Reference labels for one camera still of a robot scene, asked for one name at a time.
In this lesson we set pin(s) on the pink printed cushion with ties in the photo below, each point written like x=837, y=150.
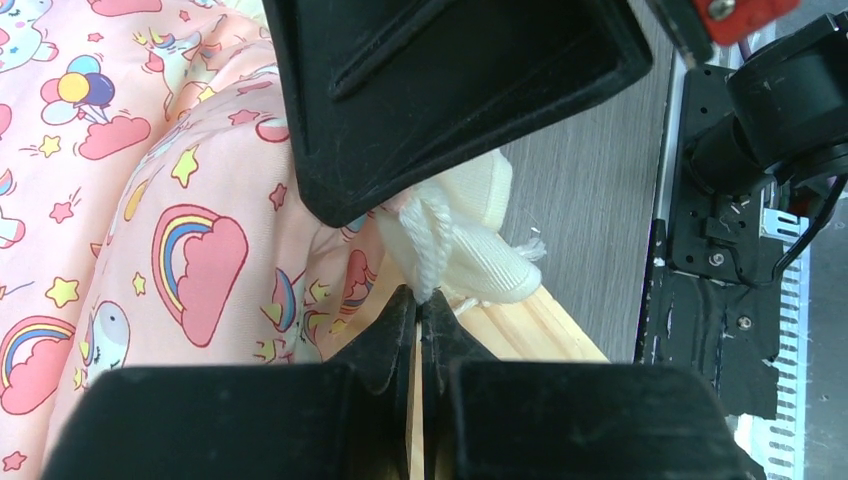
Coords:
x=150, y=212

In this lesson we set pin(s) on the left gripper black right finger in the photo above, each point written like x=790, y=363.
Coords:
x=486, y=418

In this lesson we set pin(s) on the wooden slatted pet bed frame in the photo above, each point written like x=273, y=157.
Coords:
x=536, y=329

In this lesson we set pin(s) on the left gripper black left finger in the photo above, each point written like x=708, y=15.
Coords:
x=345, y=418

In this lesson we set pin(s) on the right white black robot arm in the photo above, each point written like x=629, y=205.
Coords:
x=382, y=95

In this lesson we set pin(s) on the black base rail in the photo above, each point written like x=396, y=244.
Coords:
x=746, y=278

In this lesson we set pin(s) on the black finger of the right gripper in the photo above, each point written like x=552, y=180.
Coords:
x=382, y=95

